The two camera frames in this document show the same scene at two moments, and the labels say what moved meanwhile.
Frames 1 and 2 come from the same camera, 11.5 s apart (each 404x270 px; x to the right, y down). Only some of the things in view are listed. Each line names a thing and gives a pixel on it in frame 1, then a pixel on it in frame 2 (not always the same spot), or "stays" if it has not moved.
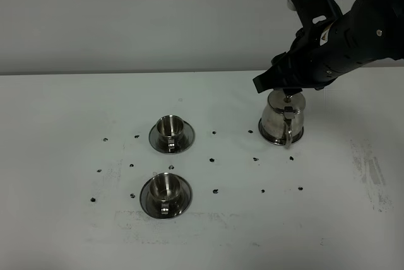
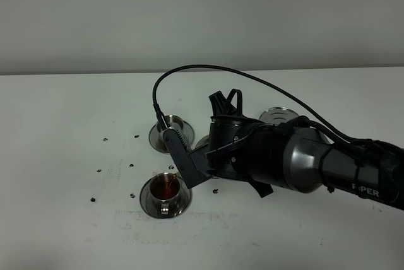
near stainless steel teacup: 165,190 stays
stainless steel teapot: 282,117 to 202,141
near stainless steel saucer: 185,199 stays
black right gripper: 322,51 to 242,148
